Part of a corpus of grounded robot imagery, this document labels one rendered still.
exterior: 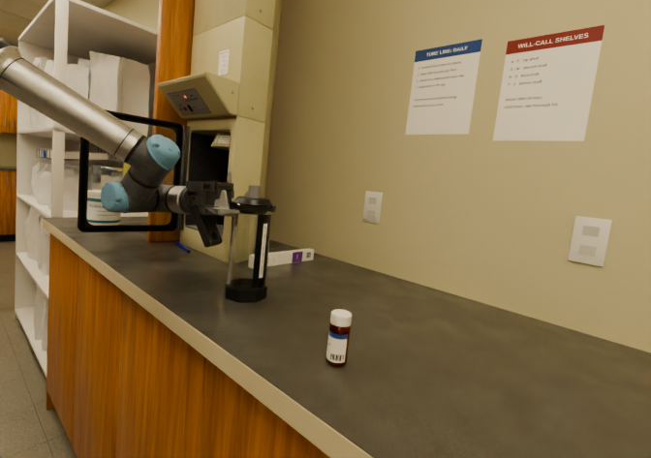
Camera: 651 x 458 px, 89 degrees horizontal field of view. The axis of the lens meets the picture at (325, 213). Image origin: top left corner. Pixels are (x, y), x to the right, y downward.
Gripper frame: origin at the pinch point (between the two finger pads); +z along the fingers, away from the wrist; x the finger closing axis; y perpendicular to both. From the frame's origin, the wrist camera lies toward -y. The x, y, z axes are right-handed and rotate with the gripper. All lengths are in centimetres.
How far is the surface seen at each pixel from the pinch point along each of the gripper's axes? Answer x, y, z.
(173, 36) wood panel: 24, 60, -56
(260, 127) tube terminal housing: 27.7, 26.4, -19.2
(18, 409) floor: 12, -105, -144
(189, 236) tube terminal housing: 25, -13, -48
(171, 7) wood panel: 23, 69, -56
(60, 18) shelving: 27, 81, -136
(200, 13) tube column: 26, 67, -46
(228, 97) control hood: 15.3, 33.1, -22.1
